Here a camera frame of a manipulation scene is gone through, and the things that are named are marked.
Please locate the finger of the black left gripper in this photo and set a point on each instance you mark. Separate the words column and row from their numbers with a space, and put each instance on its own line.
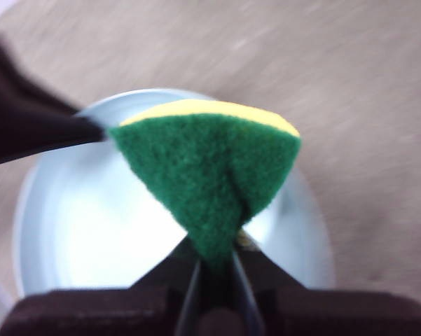
column 24, row 115

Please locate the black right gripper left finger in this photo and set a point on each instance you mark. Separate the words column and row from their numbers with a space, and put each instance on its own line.
column 108, row 311

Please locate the yellow sponge with green scourer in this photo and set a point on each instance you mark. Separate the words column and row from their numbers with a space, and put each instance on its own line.
column 203, row 168

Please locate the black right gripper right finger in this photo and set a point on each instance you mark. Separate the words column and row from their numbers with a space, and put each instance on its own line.
column 318, row 315

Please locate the light blue round plate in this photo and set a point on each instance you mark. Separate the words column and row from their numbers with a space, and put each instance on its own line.
column 91, row 227

